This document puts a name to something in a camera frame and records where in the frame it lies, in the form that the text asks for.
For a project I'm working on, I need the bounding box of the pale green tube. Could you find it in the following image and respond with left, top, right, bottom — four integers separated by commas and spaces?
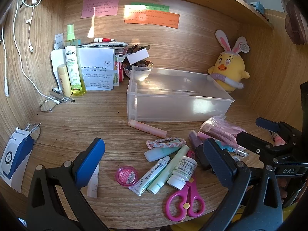
147, 145, 189, 194

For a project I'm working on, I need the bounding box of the white red-capped tube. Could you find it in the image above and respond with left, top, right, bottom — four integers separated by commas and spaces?
87, 164, 99, 199

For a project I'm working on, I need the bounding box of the pink sticky note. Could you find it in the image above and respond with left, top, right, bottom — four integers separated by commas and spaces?
81, 0, 119, 19

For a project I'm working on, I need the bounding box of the yellow chick plush toy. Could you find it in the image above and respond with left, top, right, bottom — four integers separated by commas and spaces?
208, 30, 250, 92

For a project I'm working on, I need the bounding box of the pink white braided hairband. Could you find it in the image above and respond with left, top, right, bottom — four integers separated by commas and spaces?
146, 138, 186, 150

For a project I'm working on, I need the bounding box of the green spray bottle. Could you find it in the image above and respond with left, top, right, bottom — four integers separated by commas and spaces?
64, 24, 86, 95

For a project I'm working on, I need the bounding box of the right hand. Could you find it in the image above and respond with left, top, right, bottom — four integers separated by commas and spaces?
277, 177, 289, 203

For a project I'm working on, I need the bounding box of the white charging cable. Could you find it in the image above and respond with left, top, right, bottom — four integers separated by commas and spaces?
12, 0, 61, 104

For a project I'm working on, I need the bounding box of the orange sticky note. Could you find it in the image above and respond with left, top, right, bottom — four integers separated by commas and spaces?
124, 5, 180, 29

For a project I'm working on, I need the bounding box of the red white marker pen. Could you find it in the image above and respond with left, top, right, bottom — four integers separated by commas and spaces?
93, 38, 116, 43

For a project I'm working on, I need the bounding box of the clear plastic storage bin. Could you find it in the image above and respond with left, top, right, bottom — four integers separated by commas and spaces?
127, 68, 234, 122

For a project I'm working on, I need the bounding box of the glass bowl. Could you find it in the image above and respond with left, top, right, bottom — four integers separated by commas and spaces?
124, 66, 152, 81

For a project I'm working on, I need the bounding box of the white pill bottle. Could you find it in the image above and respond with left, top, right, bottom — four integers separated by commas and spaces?
167, 157, 197, 190

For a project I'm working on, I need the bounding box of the blue white box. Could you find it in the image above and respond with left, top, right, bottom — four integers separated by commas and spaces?
1, 128, 34, 193

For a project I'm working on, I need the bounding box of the green sticky note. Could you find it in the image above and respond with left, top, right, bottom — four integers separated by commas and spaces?
131, 2, 170, 12

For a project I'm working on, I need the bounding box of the peach lip balm tube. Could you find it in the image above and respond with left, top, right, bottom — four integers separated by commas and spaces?
128, 119, 167, 138

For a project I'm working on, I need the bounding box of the purple spray bottle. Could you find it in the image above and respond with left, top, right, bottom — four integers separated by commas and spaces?
188, 130, 211, 170

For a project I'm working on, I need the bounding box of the white ointment tube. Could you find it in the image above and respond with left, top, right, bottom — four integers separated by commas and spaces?
128, 155, 171, 196

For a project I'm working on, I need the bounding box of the metal nail clipper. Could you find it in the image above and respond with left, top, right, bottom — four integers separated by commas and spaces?
50, 88, 75, 103

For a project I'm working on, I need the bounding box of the yellow cream bottle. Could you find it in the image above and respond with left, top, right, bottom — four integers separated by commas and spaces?
57, 64, 72, 97

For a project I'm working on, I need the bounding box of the wire ring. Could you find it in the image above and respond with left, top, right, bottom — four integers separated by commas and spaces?
39, 99, 60, 113

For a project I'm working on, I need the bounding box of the pink packet bundle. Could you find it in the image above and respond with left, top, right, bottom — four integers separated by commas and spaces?
200, 115, 246, 151

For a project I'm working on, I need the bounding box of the light blue small bottle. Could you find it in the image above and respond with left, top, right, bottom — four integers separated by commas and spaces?
144, 146, 180, 162

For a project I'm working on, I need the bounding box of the white card box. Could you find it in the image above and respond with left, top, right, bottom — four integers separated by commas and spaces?
126, 49, 149, 65

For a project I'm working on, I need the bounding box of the white handwritten paper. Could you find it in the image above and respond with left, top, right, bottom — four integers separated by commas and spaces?
78, 48, 114, 91

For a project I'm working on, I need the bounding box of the pink round tin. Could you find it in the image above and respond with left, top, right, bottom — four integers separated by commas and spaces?
115, 166, 138, 187

